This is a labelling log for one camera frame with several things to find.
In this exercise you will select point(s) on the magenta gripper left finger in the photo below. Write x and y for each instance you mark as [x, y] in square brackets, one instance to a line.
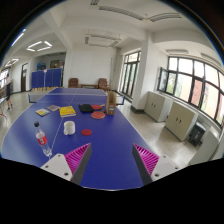
[70, 166]

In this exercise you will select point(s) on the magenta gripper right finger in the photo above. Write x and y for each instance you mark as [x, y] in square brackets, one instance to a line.
[151, 166]

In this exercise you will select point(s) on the clear plastic water bottle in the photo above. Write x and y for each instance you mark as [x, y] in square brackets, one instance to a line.
[42, 140]

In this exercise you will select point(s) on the small red round coaster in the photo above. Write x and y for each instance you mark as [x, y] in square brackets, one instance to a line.
[86, 132]

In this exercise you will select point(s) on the white mug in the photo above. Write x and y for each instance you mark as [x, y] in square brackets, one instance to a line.
[69, 128]

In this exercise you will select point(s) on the black bin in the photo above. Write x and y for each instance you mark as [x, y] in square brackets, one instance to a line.
[197, 133]

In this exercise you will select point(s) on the yellow book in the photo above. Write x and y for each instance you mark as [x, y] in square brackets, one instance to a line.
[67, 111]

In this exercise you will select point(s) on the red table tennis paddle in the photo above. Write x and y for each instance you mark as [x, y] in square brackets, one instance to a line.
[98, 115]

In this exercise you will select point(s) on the near beige cabinet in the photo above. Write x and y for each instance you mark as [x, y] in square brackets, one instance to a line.
[180, 121]

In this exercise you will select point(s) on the beige cabinet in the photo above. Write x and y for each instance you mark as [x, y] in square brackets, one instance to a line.
[180, 121]
[158, 106]

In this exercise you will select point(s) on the black paddle case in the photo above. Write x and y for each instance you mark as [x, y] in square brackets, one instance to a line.
[85, 108]

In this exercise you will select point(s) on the far beige cabinet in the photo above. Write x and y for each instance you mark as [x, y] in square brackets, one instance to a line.
[158, 106]

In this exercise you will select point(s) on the pink grey booklet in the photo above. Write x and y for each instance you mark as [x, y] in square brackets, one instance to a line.
[53, 107]

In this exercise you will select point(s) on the left brown armchair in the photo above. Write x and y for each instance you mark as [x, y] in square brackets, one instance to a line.
[73, 83]

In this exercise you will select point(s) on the brown armchair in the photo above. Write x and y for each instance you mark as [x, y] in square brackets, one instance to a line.
[103, 84]
[73, 83]

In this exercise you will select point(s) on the right brown armchair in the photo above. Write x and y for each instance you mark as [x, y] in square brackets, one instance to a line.
[103, 84]

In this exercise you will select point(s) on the folded blue table tennis table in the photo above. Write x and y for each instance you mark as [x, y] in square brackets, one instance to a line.
[48, 78]

